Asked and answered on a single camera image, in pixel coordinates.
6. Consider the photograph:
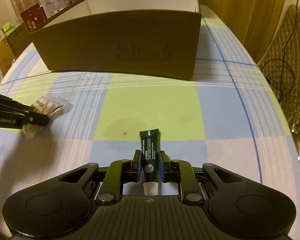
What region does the checkered tablecloth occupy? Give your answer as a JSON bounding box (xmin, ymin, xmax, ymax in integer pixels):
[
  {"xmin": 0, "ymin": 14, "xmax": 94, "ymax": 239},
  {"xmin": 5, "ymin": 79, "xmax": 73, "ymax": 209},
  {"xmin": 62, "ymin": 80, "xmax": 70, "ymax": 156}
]
[{"xmin": 0, "ymin": 7, "xmax": 300, "ymax": 239}]

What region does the golden curtain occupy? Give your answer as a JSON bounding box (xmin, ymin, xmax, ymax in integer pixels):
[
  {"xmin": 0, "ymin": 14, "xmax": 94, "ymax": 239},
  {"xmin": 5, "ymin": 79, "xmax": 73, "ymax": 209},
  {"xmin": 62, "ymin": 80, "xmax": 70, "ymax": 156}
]
[{"xmin": 199, "ymin": 0, "xmax": 284, "ymax": 62}]

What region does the red gift box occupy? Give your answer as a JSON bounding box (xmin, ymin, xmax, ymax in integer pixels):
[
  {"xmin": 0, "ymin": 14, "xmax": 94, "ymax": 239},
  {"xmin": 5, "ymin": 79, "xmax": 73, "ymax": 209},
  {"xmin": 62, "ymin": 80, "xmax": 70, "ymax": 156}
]
[{"xmin": 20, "ymin": 3, "xmax": 46, "ymax": 33}]

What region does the brown paper bag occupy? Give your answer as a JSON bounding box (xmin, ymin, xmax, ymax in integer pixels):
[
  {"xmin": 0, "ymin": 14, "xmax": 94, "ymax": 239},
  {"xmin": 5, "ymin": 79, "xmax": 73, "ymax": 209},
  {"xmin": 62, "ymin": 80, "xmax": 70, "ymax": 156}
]
[{"xmin": 0, "ymin": 22, "xmax": 31, "ymax": 75}]

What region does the white humidifier box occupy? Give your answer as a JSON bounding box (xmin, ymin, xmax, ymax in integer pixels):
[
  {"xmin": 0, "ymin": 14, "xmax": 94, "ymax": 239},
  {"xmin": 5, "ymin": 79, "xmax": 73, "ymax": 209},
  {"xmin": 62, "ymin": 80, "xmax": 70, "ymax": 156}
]
[{"xmin": 40, "ymin": 0, "xmax": 72, "ymax": 18}]

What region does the brown cardboard box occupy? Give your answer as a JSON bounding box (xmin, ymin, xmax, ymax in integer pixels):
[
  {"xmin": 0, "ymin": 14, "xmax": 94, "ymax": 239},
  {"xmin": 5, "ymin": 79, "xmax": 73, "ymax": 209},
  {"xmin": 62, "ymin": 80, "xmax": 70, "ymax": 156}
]
[{"xmin": 30, "ymin": 0, "xmax": 202, "ymax": 80}]

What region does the cotton swab bag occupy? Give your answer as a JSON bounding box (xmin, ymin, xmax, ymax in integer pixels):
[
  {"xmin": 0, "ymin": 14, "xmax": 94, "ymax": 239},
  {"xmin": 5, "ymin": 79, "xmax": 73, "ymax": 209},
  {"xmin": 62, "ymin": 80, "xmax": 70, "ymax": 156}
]
[{"xmin": 23, "ymin": 93, "xmax": 73, "ymax": 139}]

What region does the black cable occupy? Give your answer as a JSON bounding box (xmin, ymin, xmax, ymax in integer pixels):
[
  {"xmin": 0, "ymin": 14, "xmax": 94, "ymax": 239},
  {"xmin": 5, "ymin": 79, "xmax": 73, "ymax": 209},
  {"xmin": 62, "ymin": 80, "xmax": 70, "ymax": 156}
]
[{"xmin": 261, "ymin": 0, "xmax": 300, "ymax": 103}]

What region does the dark green small tube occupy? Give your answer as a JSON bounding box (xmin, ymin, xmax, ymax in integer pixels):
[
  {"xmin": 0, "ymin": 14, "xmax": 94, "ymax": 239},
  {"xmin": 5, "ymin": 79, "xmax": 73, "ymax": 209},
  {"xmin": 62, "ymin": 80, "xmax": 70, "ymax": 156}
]
[{"xmin": 139, "ymin": 128, "xmax": 160, "ymax": 196}]

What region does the quilted chair cushion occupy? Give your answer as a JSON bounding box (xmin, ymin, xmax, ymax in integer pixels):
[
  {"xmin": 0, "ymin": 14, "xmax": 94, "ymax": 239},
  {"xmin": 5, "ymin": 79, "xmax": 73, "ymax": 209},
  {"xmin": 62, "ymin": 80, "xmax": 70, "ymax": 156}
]
[{"xmin": 257, "ymin": 4, "xmax": 300, "ymax": 126}]

